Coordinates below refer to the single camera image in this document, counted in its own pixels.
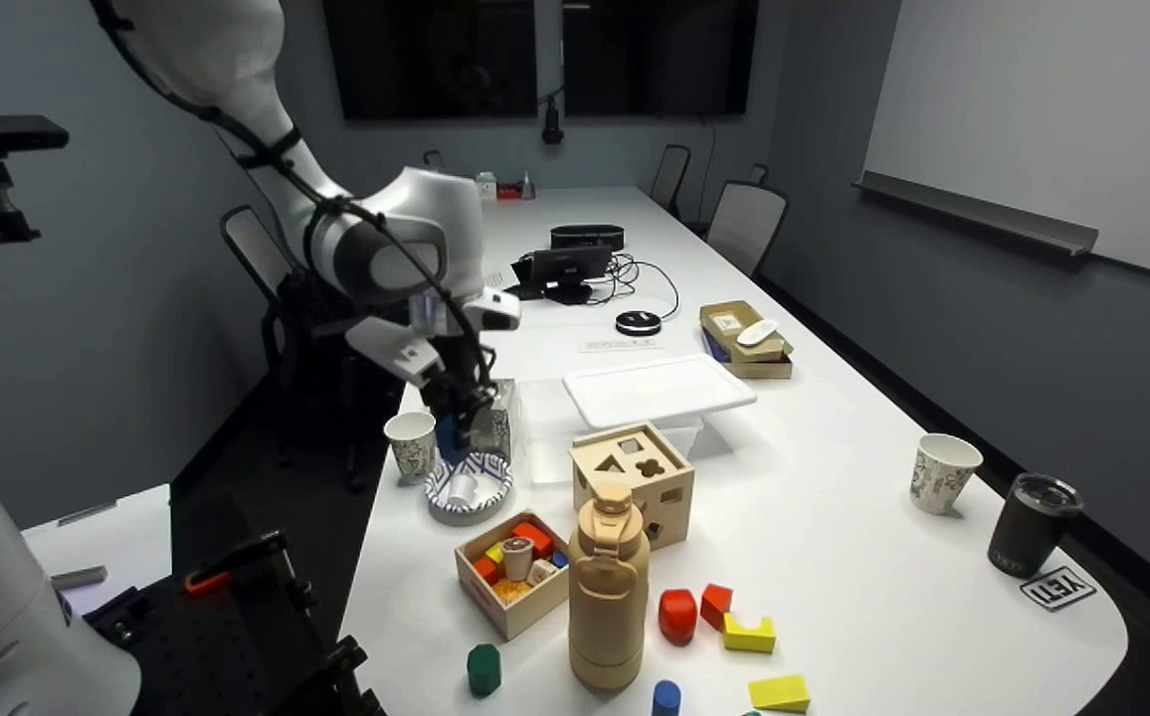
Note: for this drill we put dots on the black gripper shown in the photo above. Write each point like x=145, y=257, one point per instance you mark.
x=458, y=391

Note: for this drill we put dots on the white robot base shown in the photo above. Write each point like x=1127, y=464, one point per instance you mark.
x=51, y=657

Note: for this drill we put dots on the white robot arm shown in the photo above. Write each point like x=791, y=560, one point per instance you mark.
x=416, y=241

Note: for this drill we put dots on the wooden shape sorter box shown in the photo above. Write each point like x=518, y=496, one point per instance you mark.
x=651, y=467

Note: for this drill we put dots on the green cylinder block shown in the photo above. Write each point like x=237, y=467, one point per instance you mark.
x=482, y=670

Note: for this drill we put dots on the red block cluster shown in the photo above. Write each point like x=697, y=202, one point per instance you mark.
x=677, y=614

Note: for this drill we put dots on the red square block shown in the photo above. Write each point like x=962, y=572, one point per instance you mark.
x=716, y=606

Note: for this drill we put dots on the blue cylinder block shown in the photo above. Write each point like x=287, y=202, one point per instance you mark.
x=665, y=698

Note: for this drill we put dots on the yellow notched block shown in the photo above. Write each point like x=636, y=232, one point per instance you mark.
x=749, y=635

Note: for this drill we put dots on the yellow flat block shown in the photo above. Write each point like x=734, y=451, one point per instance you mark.
x=783, y=694

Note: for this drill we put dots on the white paper cup front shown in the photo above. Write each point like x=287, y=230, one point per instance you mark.
x=412, y=443

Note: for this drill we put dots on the patterned paper plate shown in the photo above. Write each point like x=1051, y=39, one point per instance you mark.
x=473, y=488

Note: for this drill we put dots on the black office chair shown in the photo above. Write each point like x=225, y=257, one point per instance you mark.
x=306, y=324

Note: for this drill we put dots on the wooden tray of blocks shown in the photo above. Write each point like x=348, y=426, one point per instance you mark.
x=517, y=572

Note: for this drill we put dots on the black round speaker puck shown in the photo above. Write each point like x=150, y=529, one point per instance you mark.
x=639, y=324

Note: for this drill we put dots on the black laptop bag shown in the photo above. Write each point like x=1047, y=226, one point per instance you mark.
x=566, y=268

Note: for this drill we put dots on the beige insulated bottle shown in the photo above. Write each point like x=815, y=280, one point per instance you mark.
x=608, y=588

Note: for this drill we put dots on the white plastic storage bin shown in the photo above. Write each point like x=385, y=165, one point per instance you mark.
x=653, y=391

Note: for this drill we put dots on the cardboard box with tape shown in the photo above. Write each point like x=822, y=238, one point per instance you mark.
x=747, y=344

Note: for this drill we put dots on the grey chair far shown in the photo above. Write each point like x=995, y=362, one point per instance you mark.
x=747, y=226

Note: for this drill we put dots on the patterned paper cup far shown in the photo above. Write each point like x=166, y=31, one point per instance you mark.
x=940, y=472

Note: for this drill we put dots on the black metal tumbler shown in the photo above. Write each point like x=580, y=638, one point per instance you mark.
x=1034, y=523

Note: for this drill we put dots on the whiteboard with tray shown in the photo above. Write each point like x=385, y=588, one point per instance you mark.
x=1023, y=118

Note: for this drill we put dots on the black camera tripod clamp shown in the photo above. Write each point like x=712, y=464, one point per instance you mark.
x=237, y=638

